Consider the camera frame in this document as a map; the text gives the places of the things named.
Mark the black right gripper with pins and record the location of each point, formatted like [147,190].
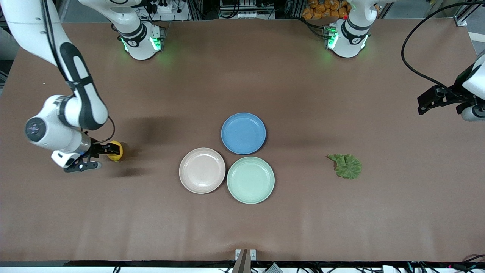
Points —
[94,149]

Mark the brown table cover sheet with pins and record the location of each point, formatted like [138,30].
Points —
[113,208]

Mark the green lettuce leaf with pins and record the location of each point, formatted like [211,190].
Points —
[348,167]

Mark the yellow lemon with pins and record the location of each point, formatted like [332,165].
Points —
[114,158]

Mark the grey ribbed block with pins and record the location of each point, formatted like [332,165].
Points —
[273,268]

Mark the blue plate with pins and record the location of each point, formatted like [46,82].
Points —
[243,133]

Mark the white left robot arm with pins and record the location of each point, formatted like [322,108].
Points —
[350,38]

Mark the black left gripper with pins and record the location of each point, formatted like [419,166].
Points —
[453,95]

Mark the light green plate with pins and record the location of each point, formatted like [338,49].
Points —
[251,180]

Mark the silver aluminium frame post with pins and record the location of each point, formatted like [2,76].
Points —
[464,17]

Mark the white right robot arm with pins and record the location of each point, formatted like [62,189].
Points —
[49,129]

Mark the beige pink plate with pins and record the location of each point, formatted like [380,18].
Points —
[202,170]

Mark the white power strip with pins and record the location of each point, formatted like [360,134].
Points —
[178,15]

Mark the brown camera mount post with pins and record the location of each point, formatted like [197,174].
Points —
[245,261]

